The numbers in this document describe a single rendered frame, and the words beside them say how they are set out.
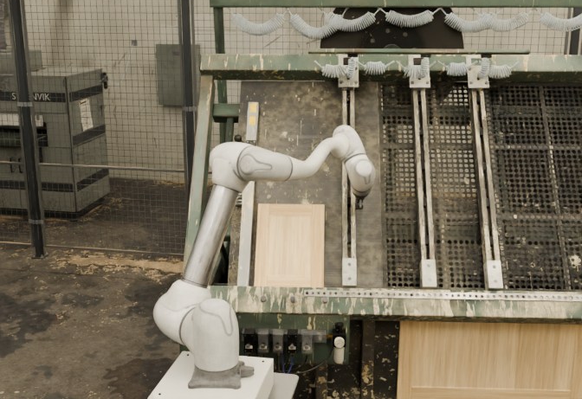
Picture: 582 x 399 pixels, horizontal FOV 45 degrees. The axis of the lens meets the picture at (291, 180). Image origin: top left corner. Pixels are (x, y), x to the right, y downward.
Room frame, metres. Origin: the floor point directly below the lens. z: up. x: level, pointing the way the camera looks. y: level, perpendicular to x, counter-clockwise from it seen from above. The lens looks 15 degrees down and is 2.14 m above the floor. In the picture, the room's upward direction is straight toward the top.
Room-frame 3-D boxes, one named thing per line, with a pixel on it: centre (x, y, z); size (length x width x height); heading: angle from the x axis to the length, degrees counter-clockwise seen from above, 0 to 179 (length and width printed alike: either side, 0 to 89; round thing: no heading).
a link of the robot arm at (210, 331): (2.22, 0.27, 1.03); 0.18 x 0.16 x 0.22; 44
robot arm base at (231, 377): (2.21, 0.24, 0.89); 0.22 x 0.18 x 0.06; 89
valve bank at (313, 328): (2.75, 0.00, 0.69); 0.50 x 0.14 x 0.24; 87
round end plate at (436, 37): (3.92, -0.56, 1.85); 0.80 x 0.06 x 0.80; 87
